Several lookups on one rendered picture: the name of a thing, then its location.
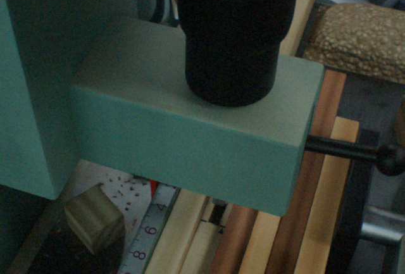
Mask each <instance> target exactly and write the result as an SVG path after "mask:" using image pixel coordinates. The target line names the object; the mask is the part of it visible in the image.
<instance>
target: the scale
mask: <svg viewBox="0 0 405 274"><path fill-rule="evenodd" d="M176 190H177V187H176V186H174V185H170V184H166V183H163V182H160V183H159V186H158V187H157V189H156V192H155V193H154V196H153V198H152V200H151V202H150V204H149V207H148V209H147V211H146V213H145V215H144V218H143V220H142V222H141V224H140V226H139V229H138V231H137V233H136V234H135V237H134V239H133V241H132V243H131V245H130V248H129V250H128V251H127V253H126V255H125V257H124V259H123V262H122V264H121V266H120V268H119V270H118V273H117V274H139V273H140V270H141V268H142V265H143V264H144V261H145V259H146V257H147V254H148V252H149V250H150V248H151V245H152V243H153V240H154V238H155V236H156V235H157V233H158V230H159V228H160V226H161V224H162V222H163V220H164V217H165V214H166V212H167V210H168V208H169V205H170V203H171V200H172V199H173V196H174V194H175V192H176Z"/></svg>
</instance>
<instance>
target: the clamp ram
mask: <svg viewBox="0 0 405 274"><path fill-rule="evenodd" d="M379 142H380V132H376V131H373V130H368V129H365V128H360V129H359V132H358V135H357V139H356V142H355V143H357V144H363V145H367V146H374V147H378V146H379ZM374 168H375V163H367V162H364V161H358V160H354V159H351V162H350V166H349V171H348V174H347V179H346V182H345V185H344V190H343V194H342V199H341V202H340V207H339V212H338V215H337V221H336V224H335V230H334V233H333V238H332V243H331V246H330V252H329V255H328V260H327V265H326V268H325V274H346V271H347V269H348V266H349V265H350V263H351V260H352V257H353V255H354V252H355V250H356V247H357V244H358V242H359V239H363V240H367V241H370V242H373V243H377V244H381V245H383V246H387V247H391V248H396V246H397V244H398V241H399V239H400V238H401V237H402V235H405V214H403V213H399V212H396V211H392V210H389V209H385V208H381V207H378V206H373V205H371V204H367V201H368V195H369V191H370V185H371V179H372V175H373V172H374Z"/></svg>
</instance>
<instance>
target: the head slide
mask: <svg viewBox="0 0 405 274"><path fill-rule="evenodd" d="M116 14H118V15H123V16H128V17H132V18H136V19H139V16H138V5H137V0H0V184H2V185H5V186H8V187H12V188H15V189H19V190H22V191H25V192H29V193H31V194H33V195H36V196H39V197H44V198H46V199H50V200H56V199H57V198H58V196H59V195H60V193H61V191H62V189H63V187H64V186H65V184H66V182H67V181H68V179H69V177H70V175H71V174H72V172H73V171H74V169H75V168H76V167H77V165H78V162H79V161H80V159H81V155H80V148H79V144H78V138H77V131H76V127H75V124H74V120H73V113H72V106H71V102H70V96H69V92H68V86H69V84H70V80H71V79H72V77H73V76H74V74H75V73H76V72H77V71H78V69H79V68H80V67H81V65H82V63H83V62H84V61H85V59H86V57H87V56H88V55H89V53H90V51H91V49H92V48H93V47H94V45H95V43H96V42H97V41H98V39H99V38H100V36H101V35H102V33H104V31H105V30H106V28H107V26H108V25H109V23H110V21H111V20H112V19H113V17H114V16H115V15H116Z"/></svg>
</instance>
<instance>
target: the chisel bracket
mask: <svg viewBox="0 0 405 274"><path fill-rule="evenodd" d="M185 47H186V35H185V34H184V33H183V31H182V30H179V29H177V28H174V27H169V26H166V25H161V24H158V23H153V22H148V21H144V20H140V19H136V18H132V17H128V16H123V15H118V14H116V15H115V16H114V17H113V19H112V20H111V21H110V23H109V25H108V26H107V28H106V30H105V31H104V33H102V35H101V36H100V38H99V39H98V41H97V42H96V43H95V45H94V47H93V48H92V49H91V51H90V53H89V55H88V56H87V57H86V59H85V61H84V62H83V63H82V65H81V67H80V68H79V69H78V71H77V72H76V73H75V74H74V76H73V77H72V79H71V80H70V84H69V86H68V92H69V96H70V102H71V106H72V113H73V120H74V124H75V127H76V131H77V138H78V144H79V148H80V155H81V159H84V160H87V161H91V162H94V163H96V164H99V165H103V166H107V167H110V168H114V169H116V170H120V171H124V172H127V173H131V174H134V175H138V176H141V177H145V178H149V179H151V180H155V181H159V182H163V183H166V184H170V185H174V186H176V187H180V188H183V189H186V190H189V191H192V192H196V193H199V194H202V195H205V196H209V197H214V198H217V199H221V200H223V201H227V202H231V203H234V204H239V205H241V206H245V207H248V208H252V209H256V210H259V211H262V212H266V213H270V214H273V215H277V216H283V215H284V214H286V212H287V210H288V208H289V204H290V202H291V199H292V195H293V193H294V188H295V186H296V182H297V178H298V175H299V173H300V170H301V165H302V160H303V157H304V153H305V151H304V146H305V143H306V139H307V138H308V134H310V132H311V127H312V124H313V118H314V115H315V110H316V107H317V104H318V99H319V96H320V91H321V86H322V82H323V77H324V73H325V69H324V66H323V65H322V64H321V63H317V62H314V61H308V60H305V59H301V58H296V57H292V56H289V55H286V54H282V53H279V55H278V63H277V71H276V75H275V83H274V86H273V88H272V90H271V91H270V93H269V94H268V95H267V96H266V97H264V98H262V99H261V100H259V101H257V102H255V103H252V104H249V105H246V106H239V107H227V106H219V105H215V104H212V103H209V102H207V101H205V100H203V99H201V98H200V97H198V96H197V95H196V94H194V93H193V91H192V90H191V89H190V87H189V85H188V84H187V80H186V76H185Z"/></svg>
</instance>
